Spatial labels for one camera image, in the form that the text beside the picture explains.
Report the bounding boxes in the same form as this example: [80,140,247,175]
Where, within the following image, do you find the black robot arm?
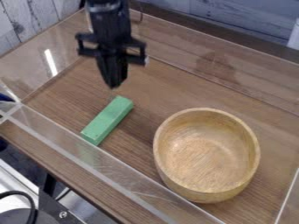
[75,0,147,89]

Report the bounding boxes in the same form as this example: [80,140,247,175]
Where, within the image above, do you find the black cable on floor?
[0,190,40,224]

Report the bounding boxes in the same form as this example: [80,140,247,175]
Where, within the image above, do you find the blue object at left edge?
[0,93,15,102]

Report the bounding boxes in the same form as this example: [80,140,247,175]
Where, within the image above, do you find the brown wooden bowl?
[154,108,261,204]

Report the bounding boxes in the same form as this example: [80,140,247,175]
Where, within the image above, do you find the black metal table leg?
[38,172,59,211]

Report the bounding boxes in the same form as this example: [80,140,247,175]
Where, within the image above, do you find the green rectangular block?
[80,96,134,145]

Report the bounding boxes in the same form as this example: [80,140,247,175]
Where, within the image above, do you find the clear acrylic tray wall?
[0,12,299,224]

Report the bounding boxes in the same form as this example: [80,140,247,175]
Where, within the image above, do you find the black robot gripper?
[75,3,147,88]

